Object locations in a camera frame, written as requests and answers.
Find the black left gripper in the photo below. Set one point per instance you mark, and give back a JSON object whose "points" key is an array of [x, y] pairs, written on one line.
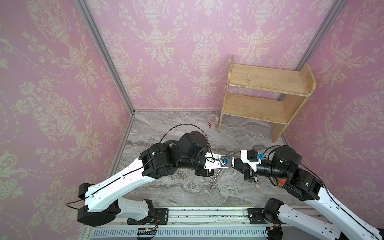
{"points": [[204, 171]]}

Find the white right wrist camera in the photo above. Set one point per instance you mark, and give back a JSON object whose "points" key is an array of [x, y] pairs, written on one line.
{"points": [[252, 158]]}

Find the red round tin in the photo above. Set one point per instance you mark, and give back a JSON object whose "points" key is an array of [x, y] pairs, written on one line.
{"points": [[281, 182]]}

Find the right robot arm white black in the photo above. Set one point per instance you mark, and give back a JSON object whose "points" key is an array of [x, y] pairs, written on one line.
{"points": [[341, 224]]}

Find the aluminium corner post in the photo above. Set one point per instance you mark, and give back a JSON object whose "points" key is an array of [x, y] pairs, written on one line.
{"points": [[314, 23], [102, 48]]}

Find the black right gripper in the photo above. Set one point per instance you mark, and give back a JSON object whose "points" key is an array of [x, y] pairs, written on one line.
{"points": [[248, 172]]}

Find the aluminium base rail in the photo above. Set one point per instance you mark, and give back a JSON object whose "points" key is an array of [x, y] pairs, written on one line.
{"points": [[218, 223]]}

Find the aluminium corner post right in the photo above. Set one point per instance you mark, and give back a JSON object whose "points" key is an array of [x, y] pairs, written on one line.
{"points": [[314, 23]]}

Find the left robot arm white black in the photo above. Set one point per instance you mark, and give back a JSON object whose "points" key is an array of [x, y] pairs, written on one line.
{"points": [[104, 202]]}

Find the aluminium corner post left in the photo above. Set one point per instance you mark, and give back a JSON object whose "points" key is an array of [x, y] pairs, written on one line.
{"points": [[102, 48]]}

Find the clear plastic cup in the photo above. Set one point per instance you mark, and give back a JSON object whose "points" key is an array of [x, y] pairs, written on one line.
{"points": [[213, 121]]}

